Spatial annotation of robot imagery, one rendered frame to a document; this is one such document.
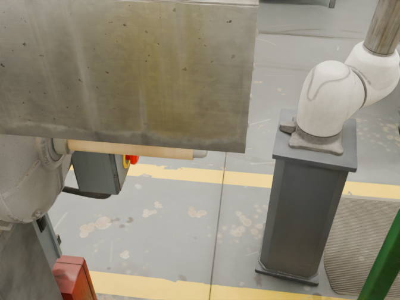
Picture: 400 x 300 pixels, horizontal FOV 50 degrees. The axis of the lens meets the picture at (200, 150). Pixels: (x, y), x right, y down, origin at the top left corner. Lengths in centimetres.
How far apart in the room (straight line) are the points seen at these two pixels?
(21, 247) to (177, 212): 129
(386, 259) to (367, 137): 153
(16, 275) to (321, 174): 99
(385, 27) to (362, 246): 110
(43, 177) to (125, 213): 156
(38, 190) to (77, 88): 29
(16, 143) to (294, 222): 128
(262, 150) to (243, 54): 220
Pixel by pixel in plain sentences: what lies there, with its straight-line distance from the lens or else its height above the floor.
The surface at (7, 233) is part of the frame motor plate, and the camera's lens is 75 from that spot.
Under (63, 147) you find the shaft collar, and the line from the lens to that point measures 64.
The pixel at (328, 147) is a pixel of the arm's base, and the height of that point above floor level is 72.
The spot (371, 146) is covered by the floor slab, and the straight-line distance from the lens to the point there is 273.
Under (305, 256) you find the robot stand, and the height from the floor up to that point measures 17.
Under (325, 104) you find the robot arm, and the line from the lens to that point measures 139.
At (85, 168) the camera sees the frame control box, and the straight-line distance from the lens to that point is 97.
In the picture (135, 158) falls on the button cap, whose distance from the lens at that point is 100.
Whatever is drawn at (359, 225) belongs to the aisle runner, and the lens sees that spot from 225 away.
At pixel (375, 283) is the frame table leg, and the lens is 144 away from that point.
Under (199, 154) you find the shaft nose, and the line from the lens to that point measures 60.
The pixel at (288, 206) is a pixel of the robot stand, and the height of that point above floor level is 45.
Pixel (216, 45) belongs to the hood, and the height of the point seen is 149.
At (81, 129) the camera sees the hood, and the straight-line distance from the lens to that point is 42.
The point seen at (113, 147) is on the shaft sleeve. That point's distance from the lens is 62.
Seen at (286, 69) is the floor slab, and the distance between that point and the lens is 332.
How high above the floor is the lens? 165
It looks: 41 degrees down
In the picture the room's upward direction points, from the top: straight up
